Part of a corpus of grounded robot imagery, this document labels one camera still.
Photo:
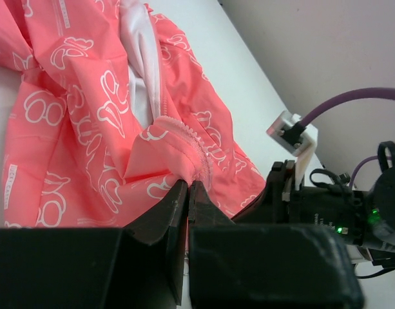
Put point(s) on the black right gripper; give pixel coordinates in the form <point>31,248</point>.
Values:
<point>332,205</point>

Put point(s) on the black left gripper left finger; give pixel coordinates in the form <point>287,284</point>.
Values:
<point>157,250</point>

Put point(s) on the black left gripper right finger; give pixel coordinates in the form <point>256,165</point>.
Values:
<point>202,211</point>

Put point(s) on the pink patterned hooded jacket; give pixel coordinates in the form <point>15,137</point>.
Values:
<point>112,109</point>

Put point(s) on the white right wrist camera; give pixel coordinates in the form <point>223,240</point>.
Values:
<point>297,139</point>

